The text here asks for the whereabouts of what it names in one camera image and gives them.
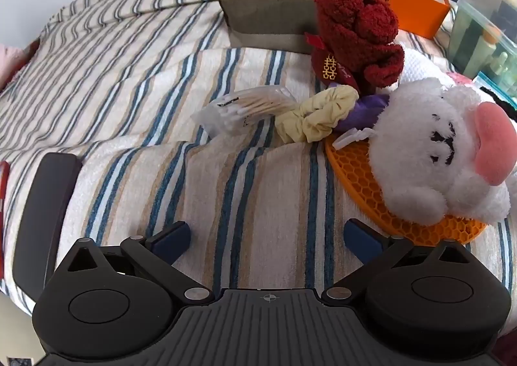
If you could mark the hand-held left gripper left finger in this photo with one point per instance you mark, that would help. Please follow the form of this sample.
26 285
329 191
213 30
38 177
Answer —
171 241

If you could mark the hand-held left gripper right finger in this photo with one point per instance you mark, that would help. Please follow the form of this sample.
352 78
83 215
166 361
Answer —
363 241

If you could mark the orange silicone honeycomb mat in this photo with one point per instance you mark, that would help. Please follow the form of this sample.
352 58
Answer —
355 172

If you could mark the white plush toy pink ears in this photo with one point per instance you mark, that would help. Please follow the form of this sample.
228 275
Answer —
408 148

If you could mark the cream fabric scrunchie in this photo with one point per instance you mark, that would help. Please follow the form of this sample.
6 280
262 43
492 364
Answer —
319 119

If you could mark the purple cloth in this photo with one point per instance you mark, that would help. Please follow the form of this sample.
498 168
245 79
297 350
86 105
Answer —
363 111

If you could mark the clear bag of cotton swabs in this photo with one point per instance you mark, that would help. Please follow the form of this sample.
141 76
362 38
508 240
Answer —
238 109

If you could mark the red plush toy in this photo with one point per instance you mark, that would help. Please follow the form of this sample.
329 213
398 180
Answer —
355 27

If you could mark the white plastic clip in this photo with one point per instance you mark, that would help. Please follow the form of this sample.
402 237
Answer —
351 136

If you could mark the black curved plastic object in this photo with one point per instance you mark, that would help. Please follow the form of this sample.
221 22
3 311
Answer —
44 208

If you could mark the striped blanket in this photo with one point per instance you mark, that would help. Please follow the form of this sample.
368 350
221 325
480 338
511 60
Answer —
121 107

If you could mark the red object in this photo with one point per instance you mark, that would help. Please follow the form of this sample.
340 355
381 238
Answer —
3 184

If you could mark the maroon clothing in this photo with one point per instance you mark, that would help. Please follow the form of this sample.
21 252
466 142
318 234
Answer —
507 350

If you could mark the white textured cloth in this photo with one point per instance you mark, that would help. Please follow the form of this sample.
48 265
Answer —
424 65

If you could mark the clear zip bag blue edge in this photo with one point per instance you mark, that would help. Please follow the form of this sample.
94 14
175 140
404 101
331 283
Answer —
496 81

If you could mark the clear plastic toiletries container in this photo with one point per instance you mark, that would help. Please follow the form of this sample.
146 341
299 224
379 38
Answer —
476 35

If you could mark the pink cloth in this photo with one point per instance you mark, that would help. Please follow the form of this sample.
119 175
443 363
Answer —
10 61

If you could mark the brown canvas pouch red stripe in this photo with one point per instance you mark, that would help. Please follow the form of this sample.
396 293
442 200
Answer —
266 6

